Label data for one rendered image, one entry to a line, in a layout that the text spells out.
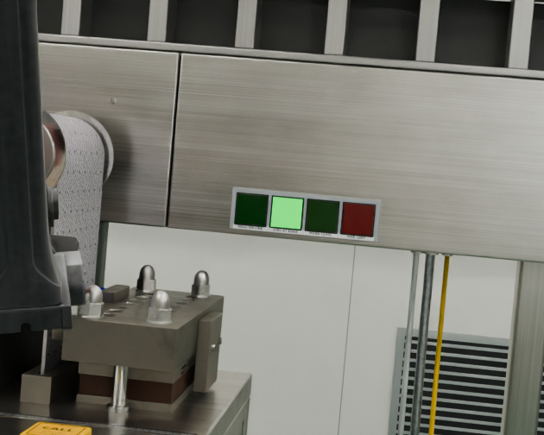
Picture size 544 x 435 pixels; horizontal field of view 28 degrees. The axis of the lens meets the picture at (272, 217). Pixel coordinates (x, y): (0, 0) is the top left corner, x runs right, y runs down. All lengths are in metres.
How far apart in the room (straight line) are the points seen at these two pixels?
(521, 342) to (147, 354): 0.77
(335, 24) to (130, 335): 0.65
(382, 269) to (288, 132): 2.37
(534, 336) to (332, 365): 2.27
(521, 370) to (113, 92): 0.87
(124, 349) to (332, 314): 2.71
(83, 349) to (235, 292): 2.71
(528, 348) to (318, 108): 0.58
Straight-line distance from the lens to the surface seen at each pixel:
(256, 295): 4.21
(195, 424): 1.52
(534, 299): 2.00
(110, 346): 1.52
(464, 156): 1.82
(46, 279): 0.90
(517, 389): 2.02
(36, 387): 1.58
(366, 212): 1.81
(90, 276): 1.77
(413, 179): 1.81
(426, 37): 1.83
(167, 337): 1.50
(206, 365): 1.67
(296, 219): 1.82
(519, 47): 1.84
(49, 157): 1.56
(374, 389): 4.23
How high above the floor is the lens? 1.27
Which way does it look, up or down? 3 degrees down
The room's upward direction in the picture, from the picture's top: 5 degrees clockwise
